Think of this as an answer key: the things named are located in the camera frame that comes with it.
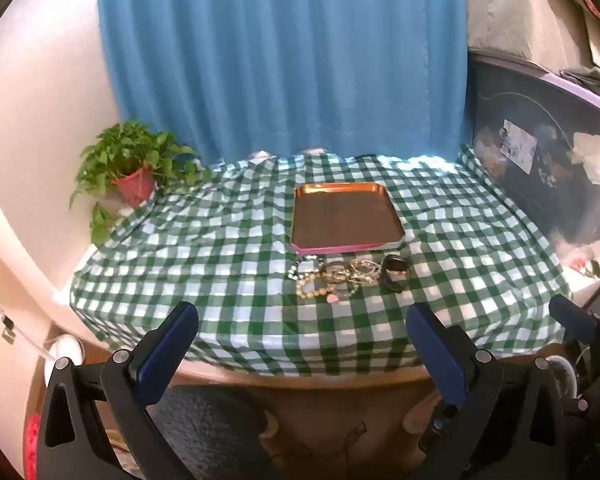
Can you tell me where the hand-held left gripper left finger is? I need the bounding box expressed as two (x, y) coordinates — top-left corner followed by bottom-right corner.
(37, 301), (200, 480)

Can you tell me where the dark grey rug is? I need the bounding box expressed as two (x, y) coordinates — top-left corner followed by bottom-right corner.
(145, 385), (281, 480)

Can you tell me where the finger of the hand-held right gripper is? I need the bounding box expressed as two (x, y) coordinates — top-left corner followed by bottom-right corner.
(549, 293), (599, 347)

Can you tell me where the clear storage bin purple lid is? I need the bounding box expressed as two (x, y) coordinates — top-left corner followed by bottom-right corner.
(467, 54), (600, 273)

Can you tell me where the copper tray pink blue rim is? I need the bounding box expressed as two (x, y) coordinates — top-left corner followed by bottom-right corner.
(289, 182), (407, 255)

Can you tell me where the blue curtain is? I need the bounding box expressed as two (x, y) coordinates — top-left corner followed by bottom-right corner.
(96, 0), (469, 167)

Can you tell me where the green white checkered tablecloth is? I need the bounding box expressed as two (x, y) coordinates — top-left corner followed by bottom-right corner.
(69, 145), (572, 377)

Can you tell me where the white round appliance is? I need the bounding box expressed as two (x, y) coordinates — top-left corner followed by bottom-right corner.
(42, 335), (87, 391)

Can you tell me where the white black bead bracelet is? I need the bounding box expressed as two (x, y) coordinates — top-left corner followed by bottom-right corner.
(288, 256), (327, 282)

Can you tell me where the black wristwatch green accent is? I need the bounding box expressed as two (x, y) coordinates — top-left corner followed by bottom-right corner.
(381, 254), (411, 294)

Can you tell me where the white cable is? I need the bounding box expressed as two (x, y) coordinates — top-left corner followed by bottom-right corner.
(0, 285), (56, 361)

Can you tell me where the white round object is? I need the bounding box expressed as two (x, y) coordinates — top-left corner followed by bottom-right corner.
(545, 355), (578, 398)

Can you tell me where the grey fabric box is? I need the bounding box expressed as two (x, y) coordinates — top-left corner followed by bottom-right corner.
(462, 0), (597, 69)

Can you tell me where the pink green white bead bracelet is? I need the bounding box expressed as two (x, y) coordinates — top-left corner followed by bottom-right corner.
(325, 280), (362, 304)

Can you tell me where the yellow bead bracelet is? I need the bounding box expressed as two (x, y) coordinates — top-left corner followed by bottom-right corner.
(295, 272), (332, 299)

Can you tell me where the green potted plant red pot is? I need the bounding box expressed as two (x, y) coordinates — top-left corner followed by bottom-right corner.
(70, 120), (214, 249)

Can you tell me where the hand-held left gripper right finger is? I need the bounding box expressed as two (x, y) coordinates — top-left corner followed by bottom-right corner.
(406, 302), (570, 480)

